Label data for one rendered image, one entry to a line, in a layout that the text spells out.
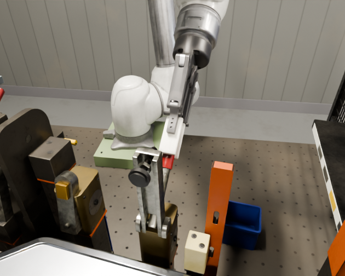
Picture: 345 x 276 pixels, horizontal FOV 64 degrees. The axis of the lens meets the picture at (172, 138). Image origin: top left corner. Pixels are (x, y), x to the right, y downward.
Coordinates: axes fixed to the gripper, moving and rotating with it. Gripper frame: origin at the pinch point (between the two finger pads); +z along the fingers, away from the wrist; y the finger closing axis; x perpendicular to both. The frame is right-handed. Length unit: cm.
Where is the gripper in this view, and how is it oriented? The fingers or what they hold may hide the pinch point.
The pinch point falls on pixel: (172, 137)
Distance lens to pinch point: 50.2
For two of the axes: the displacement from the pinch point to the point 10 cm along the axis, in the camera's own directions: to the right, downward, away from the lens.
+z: -2.1, 9.4, -2.7
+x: 9.6, 1.6, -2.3
